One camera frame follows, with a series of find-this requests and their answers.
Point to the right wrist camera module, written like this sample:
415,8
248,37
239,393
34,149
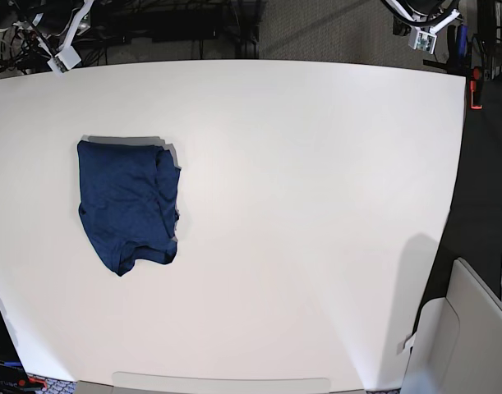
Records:
64,61

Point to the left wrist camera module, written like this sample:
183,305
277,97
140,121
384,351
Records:
422,40

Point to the white plastic bin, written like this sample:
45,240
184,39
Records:
457,347

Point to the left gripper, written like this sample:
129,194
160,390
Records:
427,15

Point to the black box with red label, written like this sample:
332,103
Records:
12,379

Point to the blue long-sleeve shirt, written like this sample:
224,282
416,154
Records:
128,205

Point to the red clamp on table edge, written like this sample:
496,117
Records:
476,84

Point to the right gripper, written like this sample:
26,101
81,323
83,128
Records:
39,21

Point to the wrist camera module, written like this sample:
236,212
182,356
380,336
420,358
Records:
422,40
64,61

